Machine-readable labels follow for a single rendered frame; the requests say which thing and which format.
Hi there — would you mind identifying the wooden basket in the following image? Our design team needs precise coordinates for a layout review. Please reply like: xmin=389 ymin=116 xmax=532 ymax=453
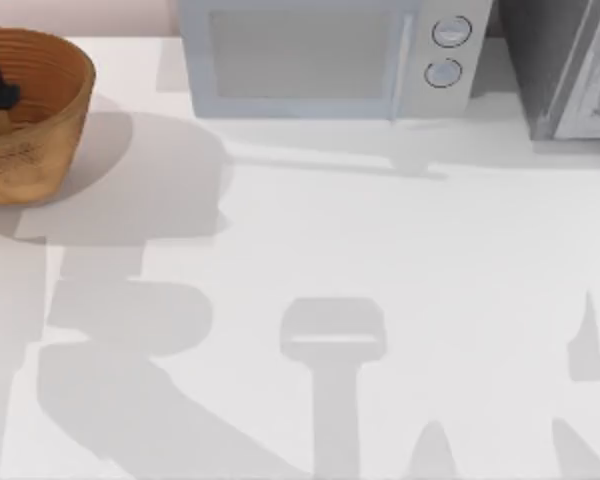
xmin=0 ymin=27 xmax=98 ymax=206

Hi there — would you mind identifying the microwave oven door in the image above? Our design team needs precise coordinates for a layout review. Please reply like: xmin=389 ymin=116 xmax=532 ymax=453
xmin=177 ymin=0 xmax=414 ymax=122

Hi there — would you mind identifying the pale microwave oven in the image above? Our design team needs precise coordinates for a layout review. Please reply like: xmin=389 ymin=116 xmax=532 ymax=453
xmin=173 ymin=0 xmax=495 ymax=124

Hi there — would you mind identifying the grey cabinet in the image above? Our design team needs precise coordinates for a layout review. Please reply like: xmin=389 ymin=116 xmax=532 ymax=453
xmin=496 ymin=0 xmax=600 ymax=145

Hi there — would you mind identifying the microwave knob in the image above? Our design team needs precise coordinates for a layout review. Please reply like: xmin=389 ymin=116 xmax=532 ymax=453
xmin=431 ymin=14 xmax=474 ymax=49
xmin=423 ymin=56 xmax=464 ymax=90

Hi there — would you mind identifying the pale grey cabinet door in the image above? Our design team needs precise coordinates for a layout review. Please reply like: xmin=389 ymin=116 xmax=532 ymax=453
xmin=553 ymin=0 xmax=600 ymax=141

